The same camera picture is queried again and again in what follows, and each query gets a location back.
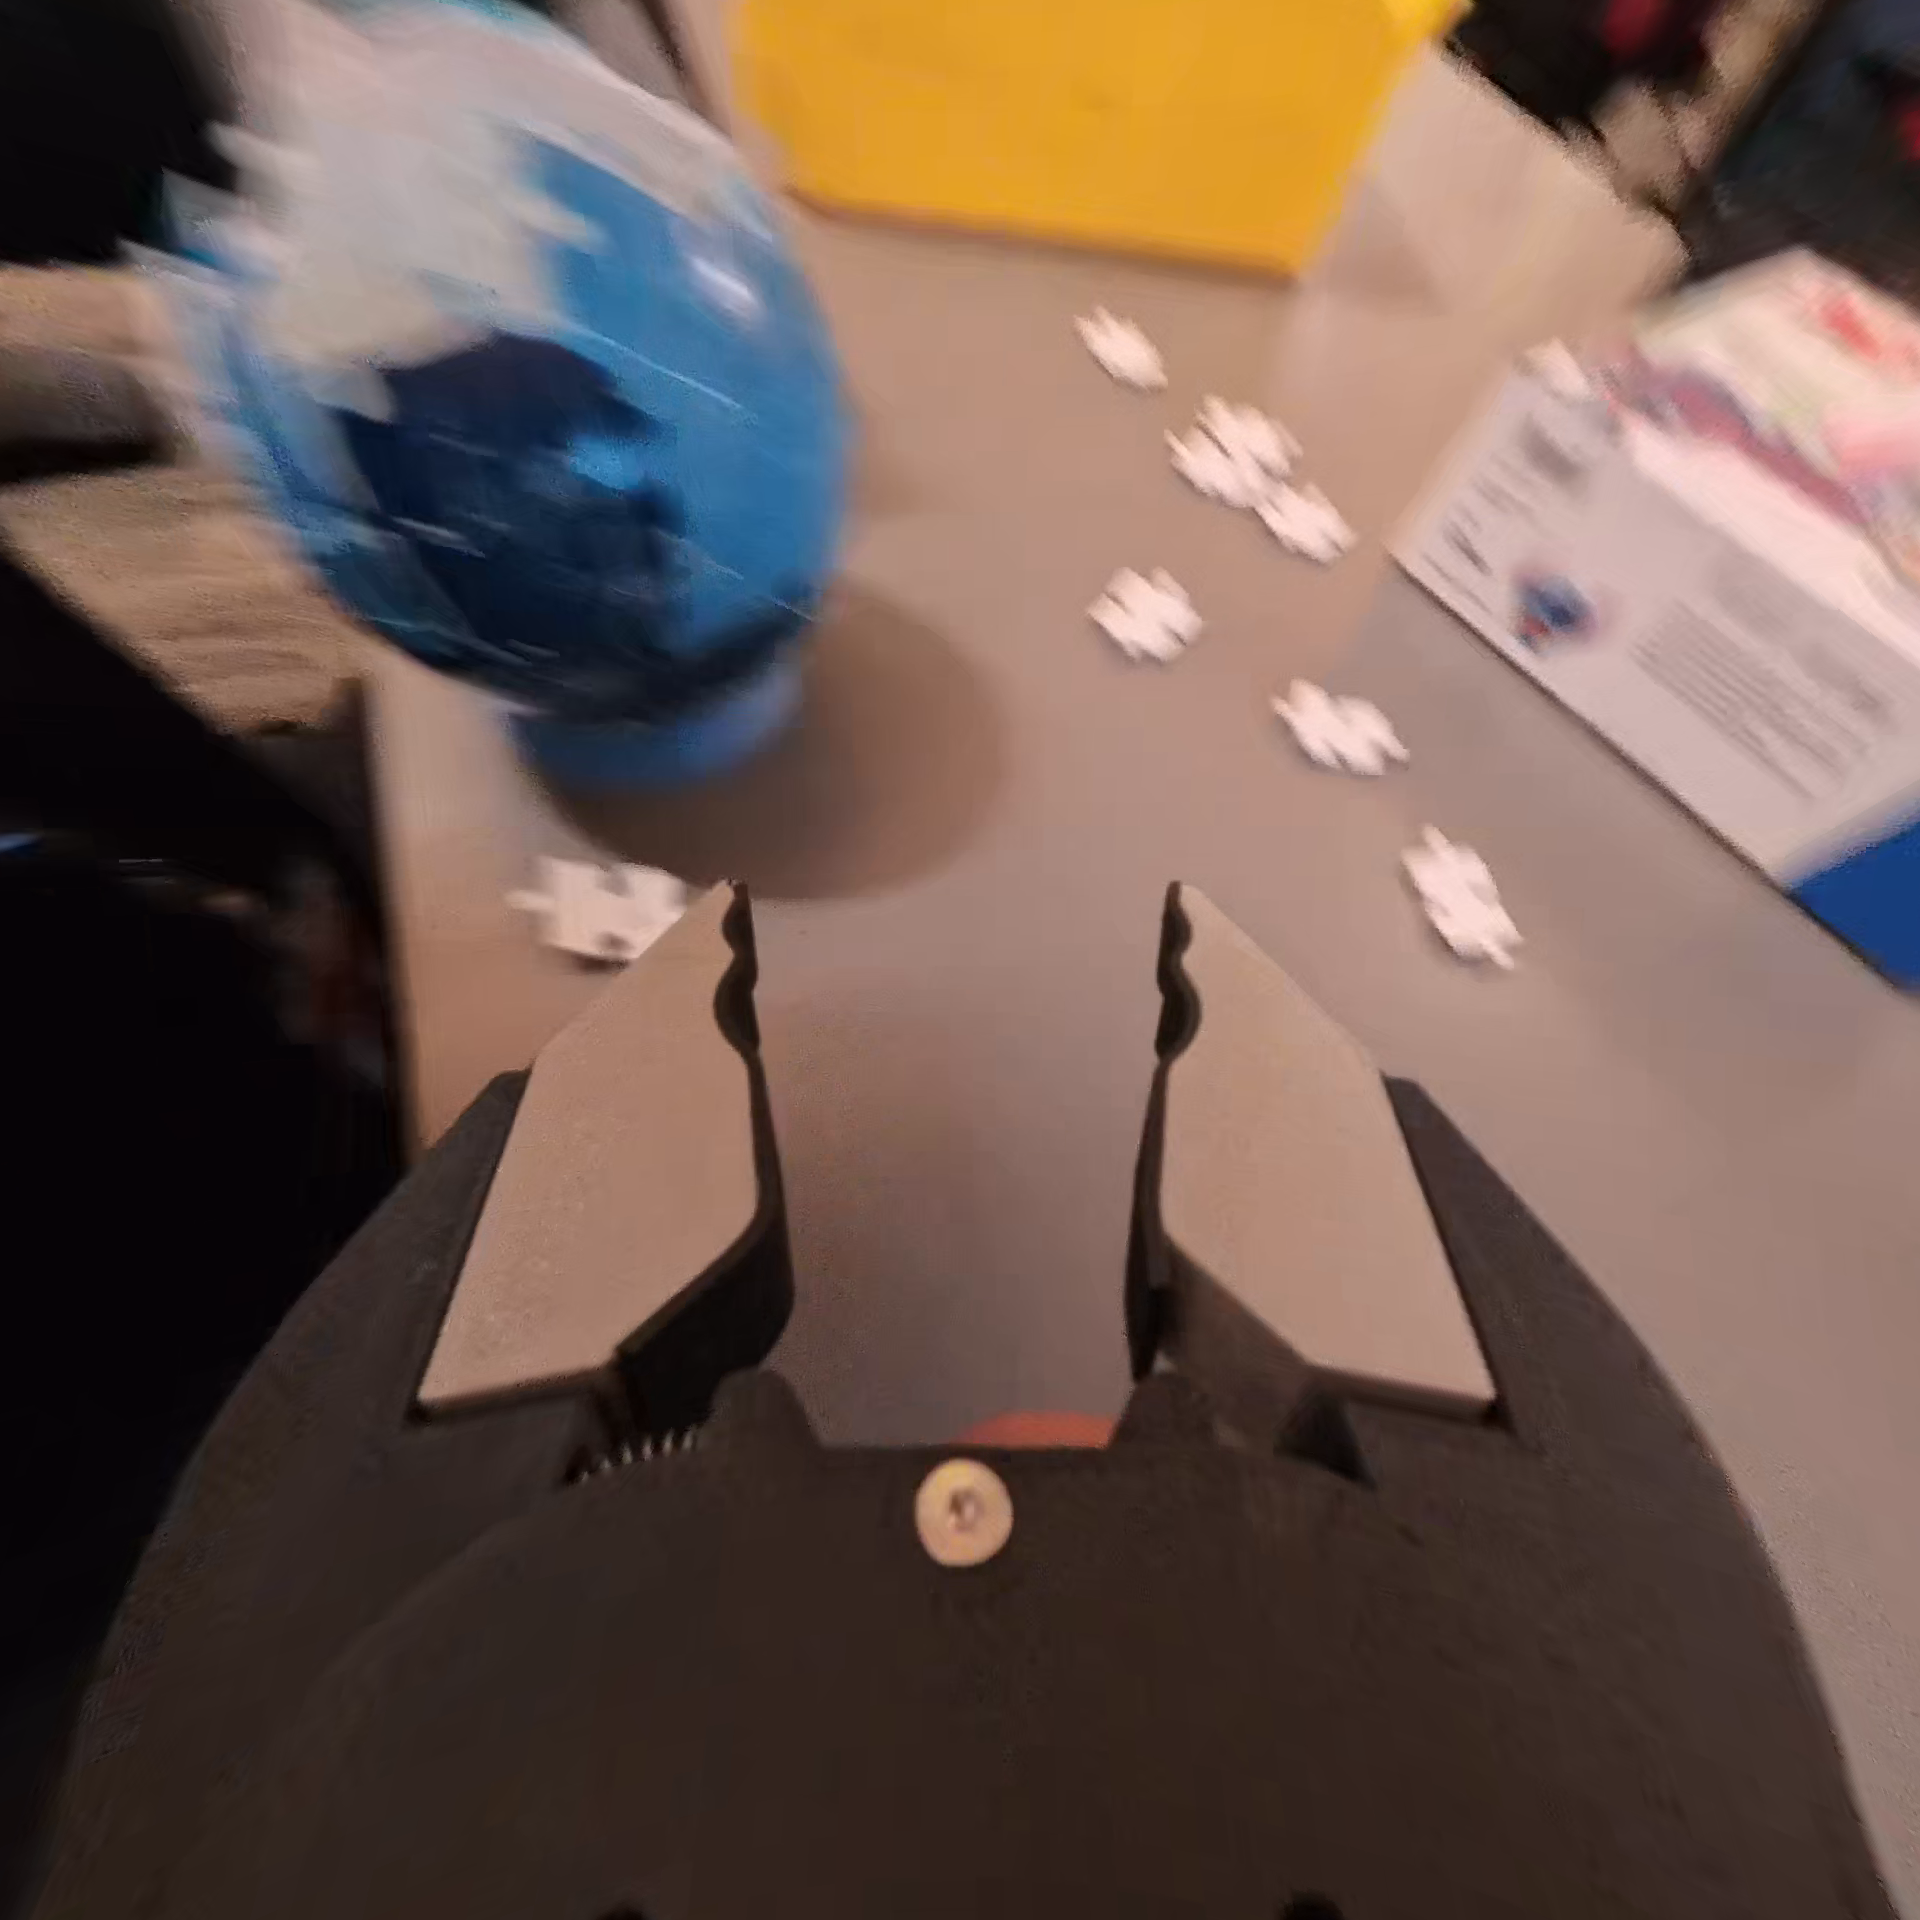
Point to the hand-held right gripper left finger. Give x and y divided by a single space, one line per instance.
598 1199

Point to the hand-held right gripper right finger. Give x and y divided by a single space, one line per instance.
1303 1199

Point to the white puzzle pieces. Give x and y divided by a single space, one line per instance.
1145 613

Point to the blue puzzle ball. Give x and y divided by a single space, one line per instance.
645 453

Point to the printed cardboard puzzle box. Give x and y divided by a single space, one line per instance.
1696 632

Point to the yellow plastic bin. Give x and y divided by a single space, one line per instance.
1049 117

